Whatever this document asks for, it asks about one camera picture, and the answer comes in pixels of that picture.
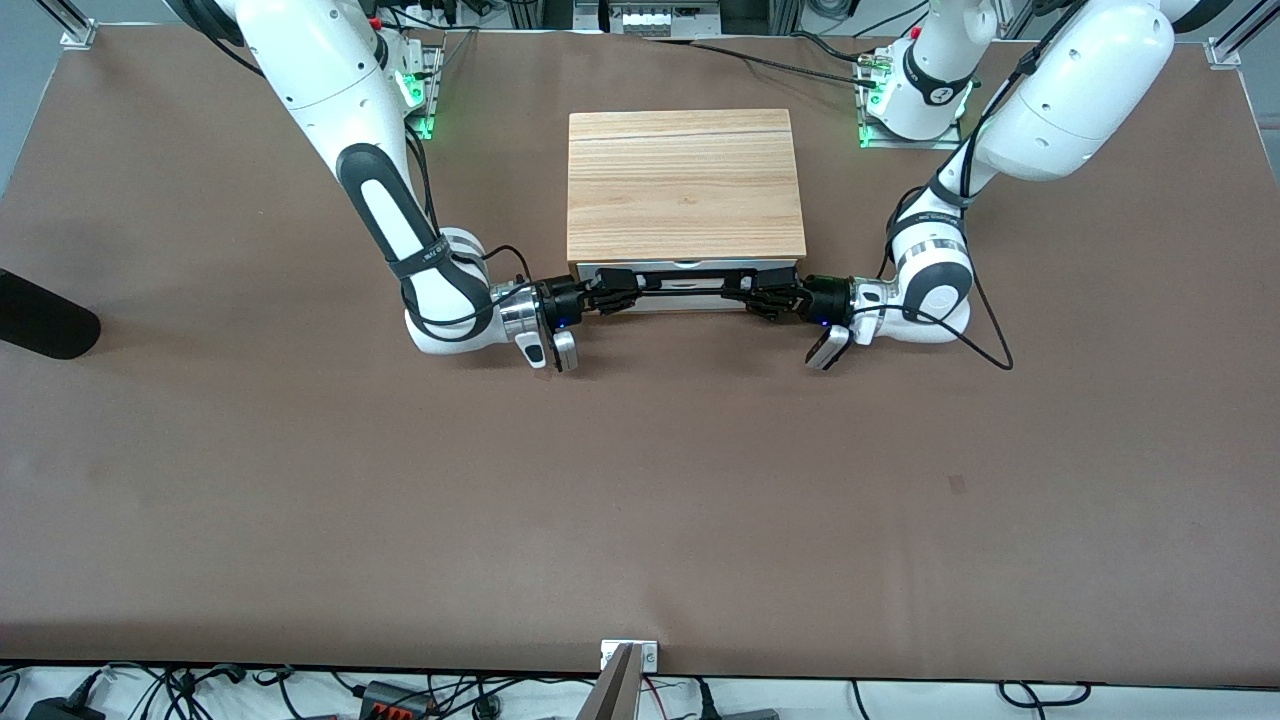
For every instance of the white power strip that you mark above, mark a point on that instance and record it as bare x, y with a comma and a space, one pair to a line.
665, 20

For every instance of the black power adapter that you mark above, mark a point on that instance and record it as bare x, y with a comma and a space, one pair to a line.
65, 710

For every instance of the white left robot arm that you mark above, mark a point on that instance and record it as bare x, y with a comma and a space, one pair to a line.
1070, 90

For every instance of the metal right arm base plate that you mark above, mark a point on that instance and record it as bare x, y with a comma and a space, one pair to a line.
432, 100

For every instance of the small metal camera bracket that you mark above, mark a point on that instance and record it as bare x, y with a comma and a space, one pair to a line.
650, 655

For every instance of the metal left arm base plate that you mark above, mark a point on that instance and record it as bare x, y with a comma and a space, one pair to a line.
880, 140

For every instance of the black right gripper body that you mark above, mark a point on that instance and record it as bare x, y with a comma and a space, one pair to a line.
562, 303

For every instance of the aluminium frame profile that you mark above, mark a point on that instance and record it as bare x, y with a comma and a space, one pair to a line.
1255, 28

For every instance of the brown table mat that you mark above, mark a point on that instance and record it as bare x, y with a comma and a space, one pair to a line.
640, 500

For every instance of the metal table corner bracket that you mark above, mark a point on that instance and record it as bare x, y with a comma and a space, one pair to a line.
1224, 52
80, 38

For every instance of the wooden drawer cabinet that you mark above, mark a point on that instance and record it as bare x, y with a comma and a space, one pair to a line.
685, 180

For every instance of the black rounded pole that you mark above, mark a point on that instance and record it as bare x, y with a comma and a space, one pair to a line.
40, 320

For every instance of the grey camera mount beam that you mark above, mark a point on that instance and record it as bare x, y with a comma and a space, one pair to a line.
612, 690

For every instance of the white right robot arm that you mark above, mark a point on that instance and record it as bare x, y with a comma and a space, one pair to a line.
310, 60

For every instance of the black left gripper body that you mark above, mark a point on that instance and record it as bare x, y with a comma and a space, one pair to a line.
826, 299

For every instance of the black plug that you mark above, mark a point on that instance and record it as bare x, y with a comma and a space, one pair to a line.
705, 700

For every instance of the orange black connector block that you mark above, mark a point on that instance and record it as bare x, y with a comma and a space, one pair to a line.
395, 700

